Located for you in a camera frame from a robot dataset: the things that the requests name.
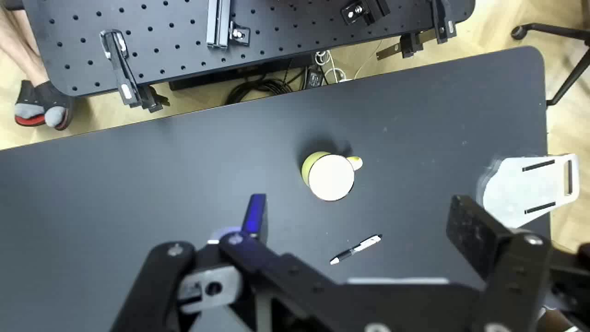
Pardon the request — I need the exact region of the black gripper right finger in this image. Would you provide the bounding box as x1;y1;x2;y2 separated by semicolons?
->
446;195;551;332

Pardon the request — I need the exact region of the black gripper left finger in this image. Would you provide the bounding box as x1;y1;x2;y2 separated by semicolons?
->
108;193;346;332

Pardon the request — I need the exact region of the black and white marker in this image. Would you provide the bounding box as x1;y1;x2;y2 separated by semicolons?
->
328;233;383;268

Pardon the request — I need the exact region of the yellow mug cup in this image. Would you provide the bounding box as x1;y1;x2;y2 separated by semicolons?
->
298;150;365;206

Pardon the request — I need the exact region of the slotted grey metal plate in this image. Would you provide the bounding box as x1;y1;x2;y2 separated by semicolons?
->
479;154;580;231

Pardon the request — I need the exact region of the long black toggle clamp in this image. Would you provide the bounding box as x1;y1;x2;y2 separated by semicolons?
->
99;29;171;115
429;0;459;47

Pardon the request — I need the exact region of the foot in grey sock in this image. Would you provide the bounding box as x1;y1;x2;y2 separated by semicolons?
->
12;78;75;134

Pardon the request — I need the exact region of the black perforated breadboard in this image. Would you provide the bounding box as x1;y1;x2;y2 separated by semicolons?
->
22;0;477;99

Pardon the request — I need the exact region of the small black clamp block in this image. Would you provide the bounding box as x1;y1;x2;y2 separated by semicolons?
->
374;32;427;64

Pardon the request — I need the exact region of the black cable bundle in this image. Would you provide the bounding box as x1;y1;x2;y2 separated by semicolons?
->
223;75;291;108

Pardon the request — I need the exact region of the white cable with adapter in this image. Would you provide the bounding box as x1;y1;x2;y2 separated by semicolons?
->
304;49;350;89

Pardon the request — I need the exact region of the aluminium extrusion bracket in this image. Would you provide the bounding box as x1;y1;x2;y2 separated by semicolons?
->
204;0;252;53

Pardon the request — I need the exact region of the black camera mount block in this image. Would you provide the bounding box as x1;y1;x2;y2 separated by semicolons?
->
339;0;390;29

